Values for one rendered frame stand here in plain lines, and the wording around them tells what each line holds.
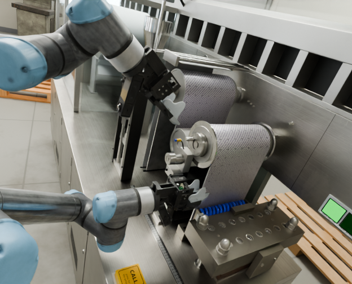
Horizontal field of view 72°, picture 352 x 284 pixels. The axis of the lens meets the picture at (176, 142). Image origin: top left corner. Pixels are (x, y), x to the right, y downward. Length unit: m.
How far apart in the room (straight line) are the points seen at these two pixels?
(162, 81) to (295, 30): 0.57
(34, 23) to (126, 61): 6.59
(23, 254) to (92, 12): 0.39
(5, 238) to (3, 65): 0.23
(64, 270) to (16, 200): 1.34
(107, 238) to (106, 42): 0.49
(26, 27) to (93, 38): 6.66
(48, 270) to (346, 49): 1.87
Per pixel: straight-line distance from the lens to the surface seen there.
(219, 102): 0.96
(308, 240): 2.66
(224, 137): 0.74
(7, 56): 0.43
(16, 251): 0.38
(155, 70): 0.59
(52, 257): 1.95
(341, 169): 0.87
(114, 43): 0.52
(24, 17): 7.15
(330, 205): 0.90
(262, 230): 0.91
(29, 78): 0.43
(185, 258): 0.89
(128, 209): 0.65
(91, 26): 0.51
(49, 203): 0.65
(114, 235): 0.71
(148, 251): 0.87
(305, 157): 0.92
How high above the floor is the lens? 1.59
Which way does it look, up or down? 28 degrees down
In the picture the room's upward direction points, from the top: 16 degrees clockwise
